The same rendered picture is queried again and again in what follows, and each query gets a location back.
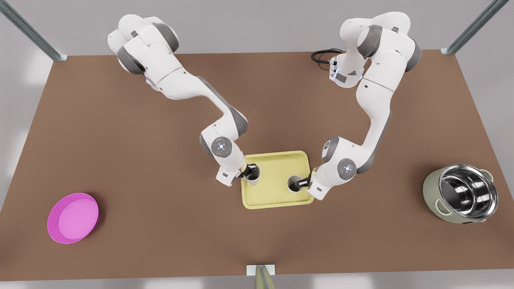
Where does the yellow tray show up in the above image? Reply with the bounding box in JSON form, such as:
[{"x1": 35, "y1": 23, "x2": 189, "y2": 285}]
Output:
[{"x1": 241, "y1": 151, "x2": 314, "y2": 210}]

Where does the black cable loop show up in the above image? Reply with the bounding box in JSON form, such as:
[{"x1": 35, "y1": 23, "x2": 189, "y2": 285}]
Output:
[{"x1": 311, "y1": 49, "x2": 344, "y2": 65}]

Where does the silver frame post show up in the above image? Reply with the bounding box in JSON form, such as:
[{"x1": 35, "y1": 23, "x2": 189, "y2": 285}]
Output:
[
  {"x1": 0, "y1": 0, "x2": 68, "y2": 62},
  {"x1": 246, "y1": 265, "x2": 276, "y2": 289},
  {"x1": 441, "y1": 0, "x2": 510, "y2": 55}
]

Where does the white IKEA cup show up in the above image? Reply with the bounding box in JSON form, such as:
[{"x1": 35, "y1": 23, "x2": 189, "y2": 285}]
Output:
[
  {"x1": 245, "y1": 163, "x2": 261, "y2": 186},
  {"x1": 287, "y1": 175, "x2": 308, "y2": 195}
]

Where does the pink bowl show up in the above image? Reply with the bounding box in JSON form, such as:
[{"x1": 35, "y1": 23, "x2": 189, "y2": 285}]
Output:
[{"x1": 47, "y1": 193, "x2": 100, "y2": 244}]

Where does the green steel pot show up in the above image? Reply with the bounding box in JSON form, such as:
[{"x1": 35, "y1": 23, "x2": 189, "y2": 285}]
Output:
[{"x1": 422, "y1": 163, "x2": 499, "y2": 224}]

